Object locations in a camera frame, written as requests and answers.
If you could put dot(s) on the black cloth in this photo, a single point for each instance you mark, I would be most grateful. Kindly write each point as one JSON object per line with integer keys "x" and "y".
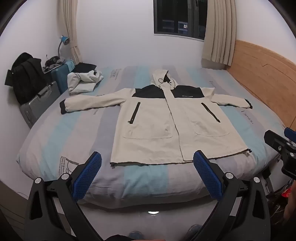
{"x": 85, "y": 67}

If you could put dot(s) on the black backpack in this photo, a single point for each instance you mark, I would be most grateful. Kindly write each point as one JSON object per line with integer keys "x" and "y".
{"x": 25, "y": 76}

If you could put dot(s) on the teal suitcase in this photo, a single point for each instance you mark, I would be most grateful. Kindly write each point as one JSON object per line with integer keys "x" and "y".
{"x": 61, "y": 74}

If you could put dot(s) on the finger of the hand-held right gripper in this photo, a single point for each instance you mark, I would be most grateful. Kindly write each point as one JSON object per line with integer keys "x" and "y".
{"x": 291, "y": 134}
{"x": 275, "y": 141}

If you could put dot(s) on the person's right shoe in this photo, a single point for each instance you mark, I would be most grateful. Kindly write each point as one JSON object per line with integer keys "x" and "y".
{"x": 193, "y": 229}

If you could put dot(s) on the cream and black hooded jacket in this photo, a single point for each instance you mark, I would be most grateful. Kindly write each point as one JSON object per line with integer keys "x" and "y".
{"x": 150, "y": 120}

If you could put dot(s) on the folded white garment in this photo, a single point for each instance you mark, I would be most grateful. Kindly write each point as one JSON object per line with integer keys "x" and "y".
{"x": 81, "y": 83}

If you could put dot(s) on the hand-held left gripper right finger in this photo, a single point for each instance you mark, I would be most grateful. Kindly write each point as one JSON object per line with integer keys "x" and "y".
{"x": 207, "y": 175}

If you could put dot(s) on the dark window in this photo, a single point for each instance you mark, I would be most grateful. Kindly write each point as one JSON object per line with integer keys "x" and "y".
{"x": 175, "y": 16}

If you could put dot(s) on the small red item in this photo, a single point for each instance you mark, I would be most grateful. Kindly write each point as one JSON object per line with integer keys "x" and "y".
{"x": 287, "y": 192}

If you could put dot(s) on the silver suitcase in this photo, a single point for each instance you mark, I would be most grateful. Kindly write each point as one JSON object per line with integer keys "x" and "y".
{"x": 39, "y": 102}

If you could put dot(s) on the beige tied curtain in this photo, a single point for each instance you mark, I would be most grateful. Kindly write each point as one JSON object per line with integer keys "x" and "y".
{"x": 69, "y": 23}

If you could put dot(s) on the wooden headboard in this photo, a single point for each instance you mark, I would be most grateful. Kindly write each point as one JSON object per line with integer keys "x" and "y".
{"x": 266, "y": 76}

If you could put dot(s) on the beige hanging curtain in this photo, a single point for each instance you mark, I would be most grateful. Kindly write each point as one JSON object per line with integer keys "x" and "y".
{"x": 219, "y": 34}

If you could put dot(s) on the person's right hand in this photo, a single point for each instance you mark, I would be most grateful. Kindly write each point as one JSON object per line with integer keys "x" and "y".
{"x": 291, "y": 208}

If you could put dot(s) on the person's own clothing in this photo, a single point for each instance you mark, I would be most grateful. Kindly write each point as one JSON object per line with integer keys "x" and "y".
{"x": 129, "y": 238}

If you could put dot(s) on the striped bed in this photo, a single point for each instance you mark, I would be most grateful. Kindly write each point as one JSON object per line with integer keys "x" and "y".
{"x": 148, "y": 180}

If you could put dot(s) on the grey clothes pile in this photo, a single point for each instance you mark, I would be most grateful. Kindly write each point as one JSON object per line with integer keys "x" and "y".
{"x": 61, "y": 60}

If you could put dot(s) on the black headset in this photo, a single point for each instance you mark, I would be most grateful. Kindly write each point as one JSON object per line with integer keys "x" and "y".
{"x": 52, "y": 60}

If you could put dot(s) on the blue desk lamp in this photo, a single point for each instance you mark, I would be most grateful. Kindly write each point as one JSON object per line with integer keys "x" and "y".
{"x": 64, "y": 40}

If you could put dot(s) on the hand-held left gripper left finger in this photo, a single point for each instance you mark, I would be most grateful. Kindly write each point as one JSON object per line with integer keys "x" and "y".
{"x": 89, "y": 175}

